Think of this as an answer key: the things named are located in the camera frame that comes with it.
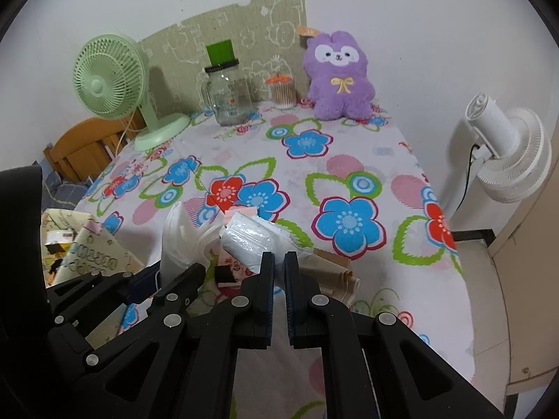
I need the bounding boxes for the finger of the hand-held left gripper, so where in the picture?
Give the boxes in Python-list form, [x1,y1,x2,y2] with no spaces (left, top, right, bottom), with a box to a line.
[46,270,159,316]
[83,264,206,380]

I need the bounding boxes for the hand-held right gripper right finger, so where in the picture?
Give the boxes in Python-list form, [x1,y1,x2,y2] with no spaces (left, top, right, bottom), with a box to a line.
[285,253,503,419]

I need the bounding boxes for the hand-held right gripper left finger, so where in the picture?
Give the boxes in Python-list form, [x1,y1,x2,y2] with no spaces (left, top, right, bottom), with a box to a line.
[94,254,276,419]

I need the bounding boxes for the white plastic bags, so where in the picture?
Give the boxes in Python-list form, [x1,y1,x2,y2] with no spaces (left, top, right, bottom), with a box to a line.
[159,201,228,286]

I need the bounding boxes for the yellow printed gift bag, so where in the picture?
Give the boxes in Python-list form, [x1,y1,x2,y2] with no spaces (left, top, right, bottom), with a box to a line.
[41,209,147,350]

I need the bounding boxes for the clear plastic bag roll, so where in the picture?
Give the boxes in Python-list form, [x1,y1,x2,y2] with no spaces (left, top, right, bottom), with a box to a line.
[218,212,293,278]

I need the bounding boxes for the dark blue cloth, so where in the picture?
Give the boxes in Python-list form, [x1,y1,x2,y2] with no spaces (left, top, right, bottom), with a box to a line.
[41,161,94,214]

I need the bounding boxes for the wooden chair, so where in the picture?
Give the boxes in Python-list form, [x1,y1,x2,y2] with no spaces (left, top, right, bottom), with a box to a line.
[43,111,147,184]

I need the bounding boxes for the floral tablecloth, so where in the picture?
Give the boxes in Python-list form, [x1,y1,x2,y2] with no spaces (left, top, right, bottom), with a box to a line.
[72,100,477,419]

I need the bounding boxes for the glass jar with green lid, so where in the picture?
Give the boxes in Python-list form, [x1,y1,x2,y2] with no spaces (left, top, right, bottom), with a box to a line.
[201,39,253,126]

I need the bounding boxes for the cotton swab jar orange lid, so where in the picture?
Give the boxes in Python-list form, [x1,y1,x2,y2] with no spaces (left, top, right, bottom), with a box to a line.
[266,74,298,111]

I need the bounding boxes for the green desk fan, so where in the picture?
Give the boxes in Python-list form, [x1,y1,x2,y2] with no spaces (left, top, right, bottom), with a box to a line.
[72,32,190,153]

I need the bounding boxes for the purple plush toy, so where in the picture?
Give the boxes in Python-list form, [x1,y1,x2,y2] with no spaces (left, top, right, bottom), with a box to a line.
[297,26,377,122]

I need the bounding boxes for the green printed cardboard panel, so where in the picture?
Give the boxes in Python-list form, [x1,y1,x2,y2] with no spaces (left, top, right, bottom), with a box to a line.
[139,0,307,118]

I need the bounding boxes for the white desk fan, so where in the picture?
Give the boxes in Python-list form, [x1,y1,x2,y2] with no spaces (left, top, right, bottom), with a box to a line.
[439,91,553,232]

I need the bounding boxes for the green fan white cord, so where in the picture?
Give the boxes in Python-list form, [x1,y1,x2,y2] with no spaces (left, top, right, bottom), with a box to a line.
[114,113,136,155]

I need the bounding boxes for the black fan cable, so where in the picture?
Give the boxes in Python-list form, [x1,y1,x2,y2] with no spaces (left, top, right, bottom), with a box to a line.
[454,142,481,214]

